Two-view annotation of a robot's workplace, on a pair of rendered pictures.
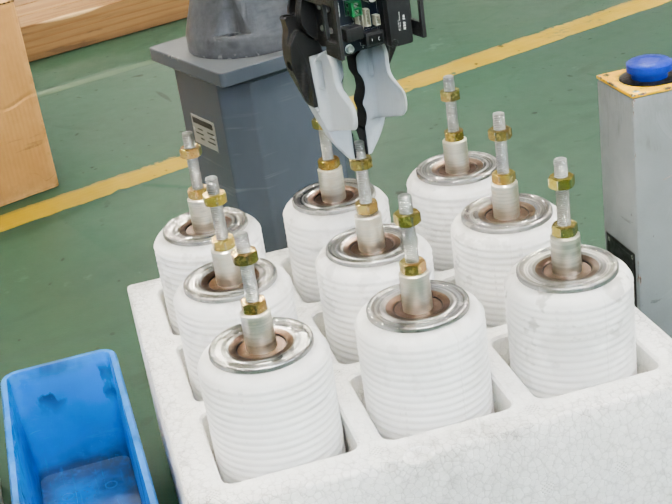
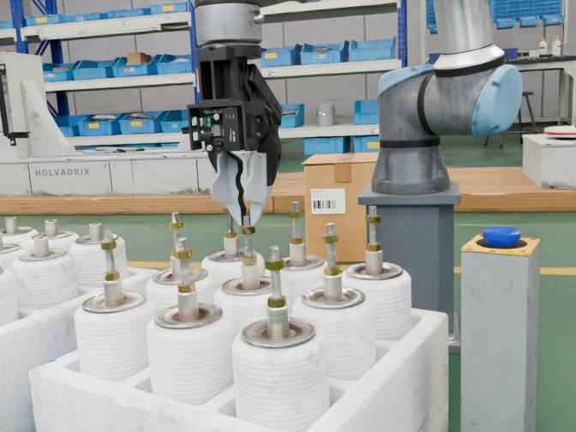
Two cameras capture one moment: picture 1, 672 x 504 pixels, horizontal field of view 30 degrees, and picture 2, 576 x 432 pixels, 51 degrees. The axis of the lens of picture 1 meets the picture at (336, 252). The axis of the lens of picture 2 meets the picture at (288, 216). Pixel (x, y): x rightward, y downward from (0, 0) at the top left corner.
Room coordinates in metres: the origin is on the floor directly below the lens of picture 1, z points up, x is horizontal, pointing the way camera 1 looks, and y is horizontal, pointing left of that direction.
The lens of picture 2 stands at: (0.43, -0.57, 0.48)
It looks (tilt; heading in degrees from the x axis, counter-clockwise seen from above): 11 degrees down; 44
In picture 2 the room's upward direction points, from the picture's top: 3 degrees counter-clockwise
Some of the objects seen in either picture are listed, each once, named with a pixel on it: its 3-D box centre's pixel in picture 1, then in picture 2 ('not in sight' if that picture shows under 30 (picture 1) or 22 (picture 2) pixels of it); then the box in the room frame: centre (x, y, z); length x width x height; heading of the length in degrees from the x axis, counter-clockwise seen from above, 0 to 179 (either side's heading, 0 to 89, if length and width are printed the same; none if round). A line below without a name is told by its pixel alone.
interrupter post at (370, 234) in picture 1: (370, 231); (250, 276); (0.93, -0.03, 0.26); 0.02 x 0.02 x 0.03
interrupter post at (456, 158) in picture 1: (456, 155); (374, 262); (1.06, -0.12, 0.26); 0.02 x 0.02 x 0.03
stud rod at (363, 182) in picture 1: (363, 186); (248, 245); (0.93, -0.03, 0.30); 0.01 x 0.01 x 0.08
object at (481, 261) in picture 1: (514, 310); (335, 371); (0.95, -0.14, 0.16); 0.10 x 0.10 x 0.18
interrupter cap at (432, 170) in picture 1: (457, 169); (374, 272); (1.06, -0.12, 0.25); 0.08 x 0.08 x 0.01
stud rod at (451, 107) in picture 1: (452, 116); (373, 234); (1.06, -0.12, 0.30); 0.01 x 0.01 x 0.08
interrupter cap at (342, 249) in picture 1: (371, 246); (250, 286); (0.93, -0.03, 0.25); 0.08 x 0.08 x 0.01
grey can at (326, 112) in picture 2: not in sight; (326, 115); (4.65, 2.95, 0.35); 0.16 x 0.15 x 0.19; 120
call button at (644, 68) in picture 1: (649, 71); (501, 238); (1.06, -0.30, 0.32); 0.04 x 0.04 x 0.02
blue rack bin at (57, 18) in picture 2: not in sight; (57, 22); (3.38, 5.30, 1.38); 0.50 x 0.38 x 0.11; 29
